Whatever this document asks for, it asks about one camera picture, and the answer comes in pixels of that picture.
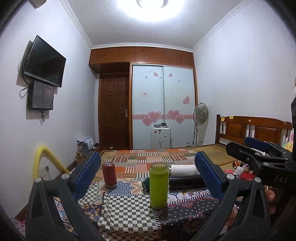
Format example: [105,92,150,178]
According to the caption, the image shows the green tumbler cup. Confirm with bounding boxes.
[149,162,169,209]

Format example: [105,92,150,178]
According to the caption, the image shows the red tumbler cup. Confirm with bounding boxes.
[102,162,117,188]

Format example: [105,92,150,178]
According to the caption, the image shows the wooden bed headboard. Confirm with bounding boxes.
[215,114,292,146]

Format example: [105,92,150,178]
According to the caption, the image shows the standing electric fan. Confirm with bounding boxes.
[193,102,209,146]

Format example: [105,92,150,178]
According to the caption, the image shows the black flask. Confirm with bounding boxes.
[169,174,206,190]

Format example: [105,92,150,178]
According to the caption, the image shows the white steel flask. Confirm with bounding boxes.
[169,164,198,177]

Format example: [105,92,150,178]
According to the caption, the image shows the patchwork patterned tablecloth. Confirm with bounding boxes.
[53,176,234,241]

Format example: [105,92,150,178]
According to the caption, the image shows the clothes pile on floor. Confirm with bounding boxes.
[76,137,95,158]

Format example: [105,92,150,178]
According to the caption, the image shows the white small cabinet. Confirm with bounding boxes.
[151,123,171,150]

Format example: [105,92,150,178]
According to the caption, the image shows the striped patchwork bed quilt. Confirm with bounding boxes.
[100,148,196,179]

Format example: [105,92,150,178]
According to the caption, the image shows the frosted sliding wardrobe doors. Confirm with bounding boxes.
[132,65,196,150]

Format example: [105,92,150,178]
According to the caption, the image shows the dark teal faceted mug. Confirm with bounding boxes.
[142,178,150,194]

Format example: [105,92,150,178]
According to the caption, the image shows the brown wooden door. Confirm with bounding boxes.
[98,73,129,150]

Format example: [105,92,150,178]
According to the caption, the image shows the round ceiling lamp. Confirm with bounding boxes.
[137,0,168,9]

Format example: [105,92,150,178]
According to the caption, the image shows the yellow foam padded rail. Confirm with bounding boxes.
[33,145,70,180]

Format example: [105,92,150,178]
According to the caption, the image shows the small black wall monitor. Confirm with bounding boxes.
[27,81,54,110]

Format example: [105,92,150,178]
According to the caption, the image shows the black wall television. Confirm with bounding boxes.
[23,35,66,87]

